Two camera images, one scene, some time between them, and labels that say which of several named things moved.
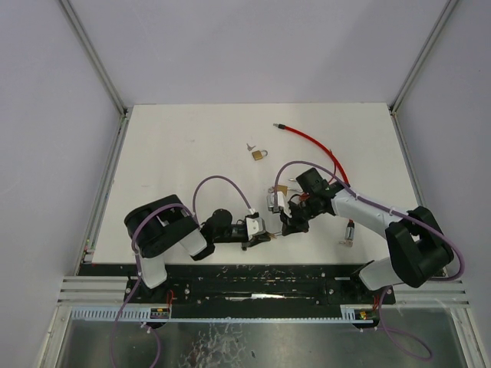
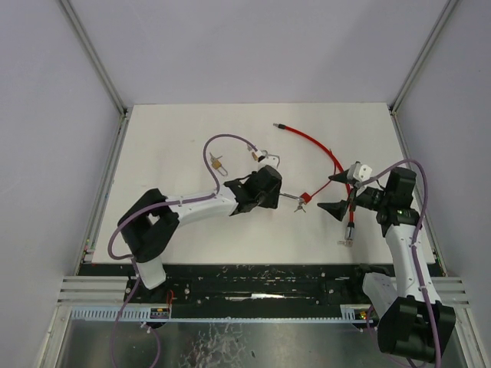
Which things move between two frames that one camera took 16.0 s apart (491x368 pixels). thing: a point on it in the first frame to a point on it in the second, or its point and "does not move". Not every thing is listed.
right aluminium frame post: x=421 y=57 does not move
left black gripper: x=252 y=241 to x=275 y=188
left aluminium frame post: x=94 y=57 does not move
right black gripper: x=293 y=221 to x=351 y=195
